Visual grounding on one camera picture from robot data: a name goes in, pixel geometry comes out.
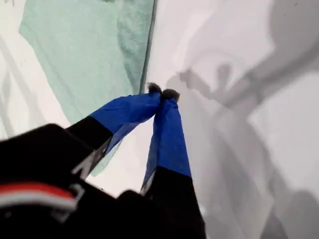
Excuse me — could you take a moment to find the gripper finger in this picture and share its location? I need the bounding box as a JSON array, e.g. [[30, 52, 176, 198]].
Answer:
[[64, 83, 163, 153], [140, 88, 204, 223]]

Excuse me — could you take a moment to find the pale green T-shirt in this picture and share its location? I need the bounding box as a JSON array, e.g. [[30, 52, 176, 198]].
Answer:
[[18, 0, 159, 178]]

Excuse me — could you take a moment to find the red white servo wire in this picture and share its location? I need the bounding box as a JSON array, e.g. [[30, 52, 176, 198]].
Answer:
[[0, 182, 78, 213]]

